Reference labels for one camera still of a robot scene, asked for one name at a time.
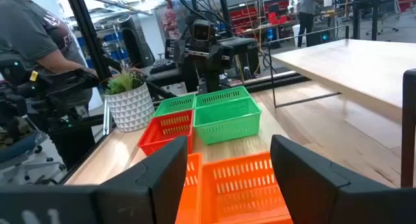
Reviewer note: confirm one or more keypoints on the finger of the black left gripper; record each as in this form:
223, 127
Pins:
224, 64
179, 50

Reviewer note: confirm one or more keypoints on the black aluminium rig frame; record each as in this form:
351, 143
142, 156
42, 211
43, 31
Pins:
87, 29

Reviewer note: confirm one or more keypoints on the blue storage bins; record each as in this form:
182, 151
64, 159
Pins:
115, 52

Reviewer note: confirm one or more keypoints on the wooden shelf black metal legs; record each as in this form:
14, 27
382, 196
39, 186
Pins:
351, 68

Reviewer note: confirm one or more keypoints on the blue office chair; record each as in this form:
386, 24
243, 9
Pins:
19, 146

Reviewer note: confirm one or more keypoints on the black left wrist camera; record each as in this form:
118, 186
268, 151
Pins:
203, 30

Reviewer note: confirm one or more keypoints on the red plastic basket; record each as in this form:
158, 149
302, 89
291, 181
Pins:
162, 133

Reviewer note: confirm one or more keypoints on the black cylindrical tower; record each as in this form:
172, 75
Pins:
131, 39

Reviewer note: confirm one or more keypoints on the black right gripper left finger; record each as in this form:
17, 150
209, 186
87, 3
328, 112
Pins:
156, 191

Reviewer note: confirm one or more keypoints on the person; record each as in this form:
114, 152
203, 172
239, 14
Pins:
26, 32
170, 22
305, 22

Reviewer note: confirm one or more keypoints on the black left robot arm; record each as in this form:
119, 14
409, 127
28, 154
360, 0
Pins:
209, 81

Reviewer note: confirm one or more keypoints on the red storage bin rack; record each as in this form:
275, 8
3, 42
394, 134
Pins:
240, 17

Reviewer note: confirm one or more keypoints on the white pot with green plant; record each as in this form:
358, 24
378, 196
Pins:
130, 110

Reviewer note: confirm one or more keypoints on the black keyboard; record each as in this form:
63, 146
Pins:
162, 68

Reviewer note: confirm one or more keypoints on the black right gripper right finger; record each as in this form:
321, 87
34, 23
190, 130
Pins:
312, 191

